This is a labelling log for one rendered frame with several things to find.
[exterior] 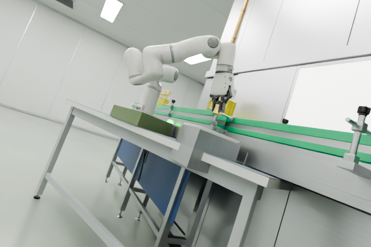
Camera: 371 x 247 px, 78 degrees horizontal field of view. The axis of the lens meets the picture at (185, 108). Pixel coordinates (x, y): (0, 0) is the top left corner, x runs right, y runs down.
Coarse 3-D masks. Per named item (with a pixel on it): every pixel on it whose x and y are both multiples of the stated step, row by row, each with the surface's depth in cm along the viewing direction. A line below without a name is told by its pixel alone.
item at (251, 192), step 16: (80, 112) 164; (64, 128) 170; (112, 128) 136; (144, 144) 117; (160, 144) 110; (48, 160) 169; (48, 176) 163; (208, 176) 90; (224, 176) 87; (64, 192) 145; (240, 192) 81; (256, 192) 78; (80, 208) 131; (240, 208) 79; (96, 224) 119; (240, 224) 78; (112, 240) 109; (240, 240) 76
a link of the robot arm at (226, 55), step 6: (222, 42) 99; (228, 42) 98; (222, 48) 98; (228, 48) 97; (234, 48) 98; (216, 54) 100; (222, 54) 98; (228, 54) 97; (234, 54) 99; (222, 60) 97; (228, 60) 97; (234, 60) 100
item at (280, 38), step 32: (256, 0) 180; (288, 0) 147; (320, 0) 125; (352, 0) 108; (224, 32) 207; (256, 32) 165; (288, 32) 137; (320, 32) 117; (352, 32) 102; (256, 64) 148; (288, 64) 125
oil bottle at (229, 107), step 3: (231, 99) 132; (234, 99) 133; (228, 102) 132; (231, 102) 132; (234, 102) 133; (228, 105) 131; (231, 105) 132; (234, 105) 133; (225, 108) 132; (228, 108) 131; (231, 108) 132; (234, 108) 133; (225, 111) 131; (228, 111) 131; (231, 111) 132; (228, 114) 131; (231, 114) 132
